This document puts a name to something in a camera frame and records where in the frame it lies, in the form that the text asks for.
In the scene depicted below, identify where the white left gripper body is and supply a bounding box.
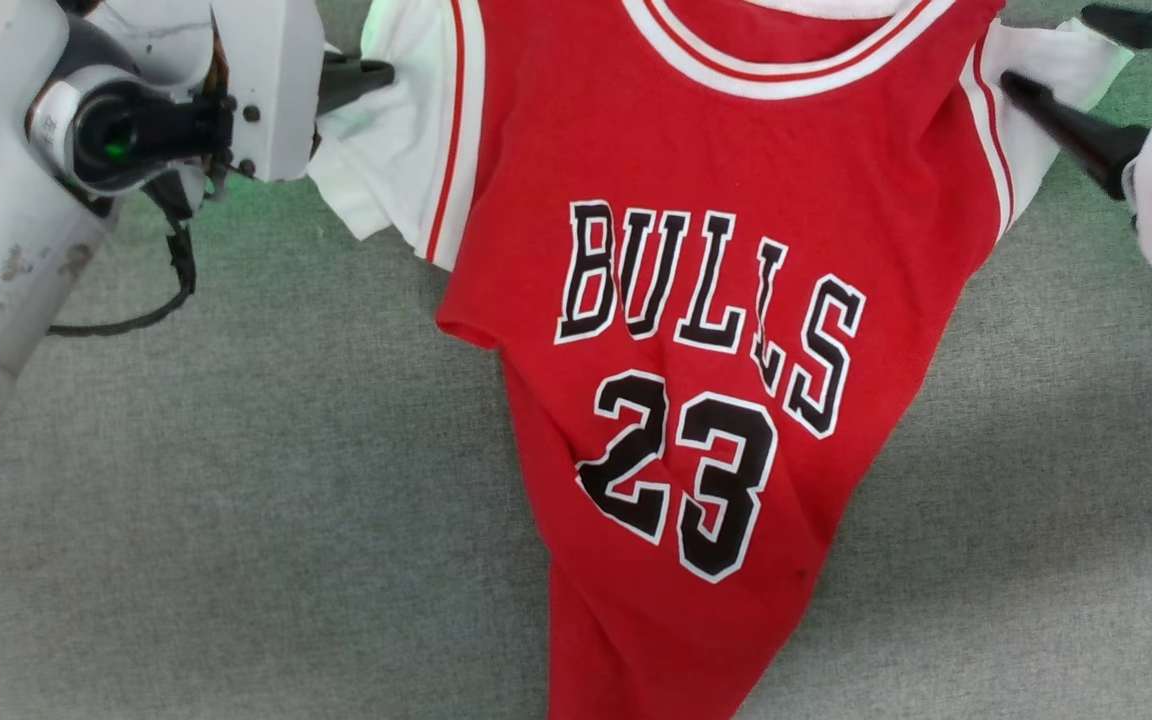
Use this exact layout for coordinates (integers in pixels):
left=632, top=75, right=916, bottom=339
left=210, top=0, right=328, bottom=184

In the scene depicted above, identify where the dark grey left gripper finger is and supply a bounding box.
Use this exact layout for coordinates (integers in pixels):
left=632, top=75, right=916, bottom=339
left=316, top=51, right=396, bottom=117

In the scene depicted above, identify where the red white Bulls jersey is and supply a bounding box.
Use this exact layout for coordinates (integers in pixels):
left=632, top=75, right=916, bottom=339
left=308, top=0, right=1135, bottom=720

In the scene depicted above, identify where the grey fabric sofa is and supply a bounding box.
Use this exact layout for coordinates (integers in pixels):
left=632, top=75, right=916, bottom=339
left=0, top=0, right=1152, bottom=720

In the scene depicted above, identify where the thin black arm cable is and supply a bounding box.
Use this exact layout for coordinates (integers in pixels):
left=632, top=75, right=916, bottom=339
left=47, top=170, right=199, bottom=339

